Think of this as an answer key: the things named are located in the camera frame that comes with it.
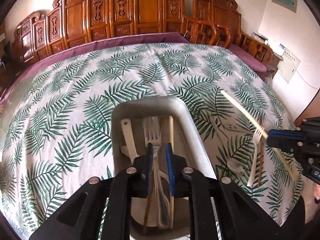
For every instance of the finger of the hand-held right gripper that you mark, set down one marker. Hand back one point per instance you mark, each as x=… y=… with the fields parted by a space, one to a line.
x=285 y=133
x=282 y=143

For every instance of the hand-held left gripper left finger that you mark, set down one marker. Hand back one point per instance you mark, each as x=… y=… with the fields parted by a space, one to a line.
x=149 y=161

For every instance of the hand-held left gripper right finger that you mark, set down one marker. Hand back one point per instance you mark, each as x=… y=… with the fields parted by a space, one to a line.
x=170 y=166

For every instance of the white plastic spoon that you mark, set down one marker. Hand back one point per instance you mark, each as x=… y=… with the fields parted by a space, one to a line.
x=128 y=137

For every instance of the clear plastic fork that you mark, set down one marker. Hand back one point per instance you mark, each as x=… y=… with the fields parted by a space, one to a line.
x=163 y=130

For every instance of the grey rectangular tray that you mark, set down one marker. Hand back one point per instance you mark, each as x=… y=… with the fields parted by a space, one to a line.
x=185 y=130

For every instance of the light wooden chopstick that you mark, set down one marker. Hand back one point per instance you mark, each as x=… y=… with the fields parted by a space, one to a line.
x=240 y=106

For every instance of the person's right hand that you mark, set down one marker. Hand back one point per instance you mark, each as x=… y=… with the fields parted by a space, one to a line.
x=317 y=192

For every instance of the brown wooden chopstick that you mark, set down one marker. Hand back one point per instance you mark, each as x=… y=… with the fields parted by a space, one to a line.
x=260 y=165

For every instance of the white plastic fork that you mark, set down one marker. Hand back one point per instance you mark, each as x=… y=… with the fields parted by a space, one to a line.
x=252 y=170

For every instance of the clear plastic spoon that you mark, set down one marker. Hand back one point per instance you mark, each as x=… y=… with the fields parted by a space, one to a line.
x=235 y=166

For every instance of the wooden side table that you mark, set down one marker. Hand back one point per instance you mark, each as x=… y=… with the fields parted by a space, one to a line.
x=273 y=62

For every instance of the purple armchair cushion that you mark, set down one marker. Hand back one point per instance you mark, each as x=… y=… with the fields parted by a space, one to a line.
x=247 y=57

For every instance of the leaf print tablecloth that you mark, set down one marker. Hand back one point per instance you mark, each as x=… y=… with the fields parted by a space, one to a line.
x=75 y=105

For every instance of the grey desktop device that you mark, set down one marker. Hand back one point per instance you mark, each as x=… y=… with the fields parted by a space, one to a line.
x=260 y=37

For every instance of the purple sofa cushion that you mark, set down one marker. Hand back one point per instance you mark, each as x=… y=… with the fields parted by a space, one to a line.
x=112 y=42

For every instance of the carved wooden armchair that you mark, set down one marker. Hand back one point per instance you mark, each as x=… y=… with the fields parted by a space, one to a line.
x=215 y=10

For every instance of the carved wooden sofa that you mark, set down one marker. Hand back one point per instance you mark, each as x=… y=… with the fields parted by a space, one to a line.
x=75 y=17

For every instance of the cream wall distribution box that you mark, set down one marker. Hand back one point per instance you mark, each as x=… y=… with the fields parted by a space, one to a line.
x=288 y=66

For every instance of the grey wall panel box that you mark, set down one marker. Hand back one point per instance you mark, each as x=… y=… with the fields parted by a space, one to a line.
x=284 y=0

